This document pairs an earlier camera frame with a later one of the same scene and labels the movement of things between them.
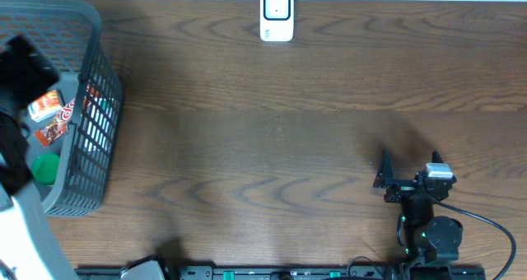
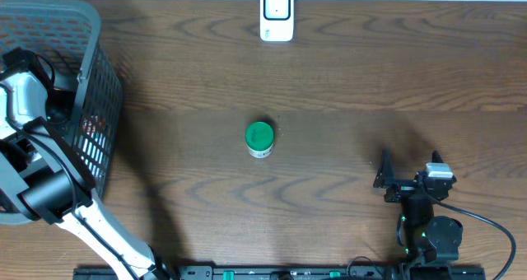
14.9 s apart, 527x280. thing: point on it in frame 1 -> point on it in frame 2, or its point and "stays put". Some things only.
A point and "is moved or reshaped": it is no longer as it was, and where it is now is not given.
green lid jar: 45,168 is moved or reshaped
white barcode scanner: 277,13 stays put
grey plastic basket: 90,151 stays put
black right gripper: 386,173 stays put
